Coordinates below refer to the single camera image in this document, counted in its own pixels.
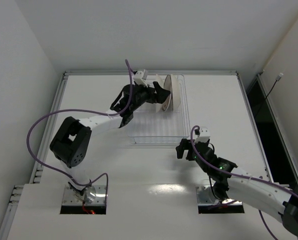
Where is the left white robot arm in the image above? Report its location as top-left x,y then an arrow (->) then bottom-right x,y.
49,81 -> 171,196

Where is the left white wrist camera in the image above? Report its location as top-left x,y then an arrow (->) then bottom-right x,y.
133,69 -> 148,87

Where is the floral orange-rim plate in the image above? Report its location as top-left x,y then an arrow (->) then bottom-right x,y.
171,74 -> 181,112
155,75 -> 164,112

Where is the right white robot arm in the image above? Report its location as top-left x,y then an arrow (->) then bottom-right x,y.
176,138 -> 298,237

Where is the white wire dish rack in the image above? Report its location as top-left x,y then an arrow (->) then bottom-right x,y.
126,74 -> 190,145

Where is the black cable white plug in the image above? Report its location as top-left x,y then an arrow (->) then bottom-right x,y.
258,72 -> 284,112

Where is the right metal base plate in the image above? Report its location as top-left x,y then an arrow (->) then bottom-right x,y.
196,185 -> 243,207

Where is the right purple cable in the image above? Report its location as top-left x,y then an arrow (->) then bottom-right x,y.
190,125 -> 298,240

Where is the metal base plate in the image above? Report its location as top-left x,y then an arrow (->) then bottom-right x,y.
61,185 -> 107,207
196,185 -> 243,207

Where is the sunburst pattern plate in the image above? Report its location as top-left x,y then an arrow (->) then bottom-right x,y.
161,74 -> 172,112

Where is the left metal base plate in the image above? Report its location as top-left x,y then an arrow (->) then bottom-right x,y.
61,185 -> 107,207

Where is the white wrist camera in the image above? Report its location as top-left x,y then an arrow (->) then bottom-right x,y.
194,126 -> 210,144
133,69 -> 148,87

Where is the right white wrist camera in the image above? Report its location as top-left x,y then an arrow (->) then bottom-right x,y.
194,126 -> 210,144

